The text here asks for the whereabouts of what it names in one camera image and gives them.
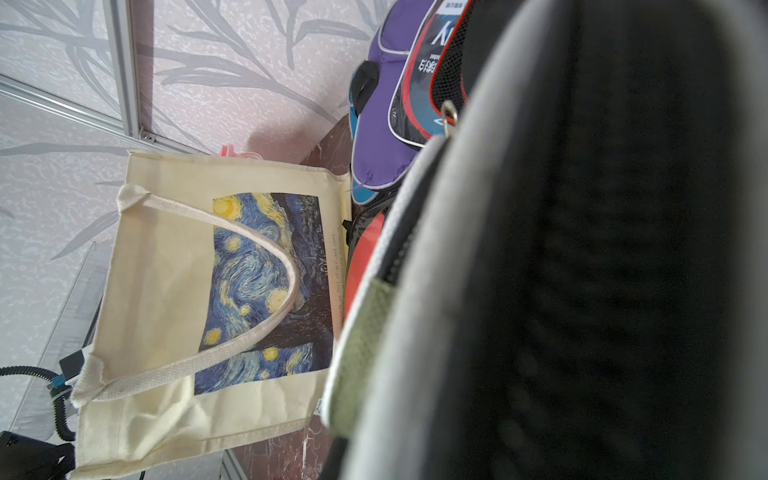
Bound clear case red paddle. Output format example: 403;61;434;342
342;198;393;322

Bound blue paddle case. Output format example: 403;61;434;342
348;106;379;206

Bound canvas tote bag starry print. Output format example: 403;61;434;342
71;152;351;479

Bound clear paddle case teal paddle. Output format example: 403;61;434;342
387;1;471;148

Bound green paddle case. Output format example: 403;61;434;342
320;1;767;479

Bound red trimmed paddle case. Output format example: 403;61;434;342
429;0;523;117

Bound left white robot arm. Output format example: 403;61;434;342
1;366;76;479

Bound pink bucket with lid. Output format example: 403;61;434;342
219;144;263;160

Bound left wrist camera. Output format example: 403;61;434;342
51;349;88;388

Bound aluminium cage frame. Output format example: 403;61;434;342
1;1;205;153

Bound clear plastic wall tray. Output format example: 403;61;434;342
10;241;112;441

